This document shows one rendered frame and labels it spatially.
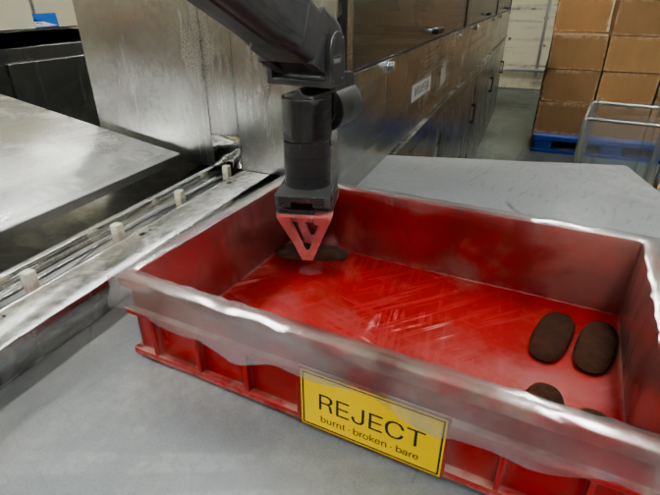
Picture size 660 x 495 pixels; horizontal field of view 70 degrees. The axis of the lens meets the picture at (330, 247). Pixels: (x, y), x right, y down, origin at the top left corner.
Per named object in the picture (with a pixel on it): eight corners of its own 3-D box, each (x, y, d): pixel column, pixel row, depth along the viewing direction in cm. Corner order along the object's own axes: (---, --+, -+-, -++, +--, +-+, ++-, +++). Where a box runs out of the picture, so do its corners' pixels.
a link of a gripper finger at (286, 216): (337, 244, 66) (338, 179, 61) (331, 270, 60) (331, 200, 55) (289, 241, 67) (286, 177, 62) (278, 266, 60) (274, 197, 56)
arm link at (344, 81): (258, 28, 51) (330, 31, 48) (309, 24, 60) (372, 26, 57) (265, 138, 57) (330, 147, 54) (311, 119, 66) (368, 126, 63)
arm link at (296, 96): (271, 87, 52) (316, 91, 50) (302, 79, 58) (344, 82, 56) (274, 149, 56) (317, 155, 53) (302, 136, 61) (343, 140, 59)
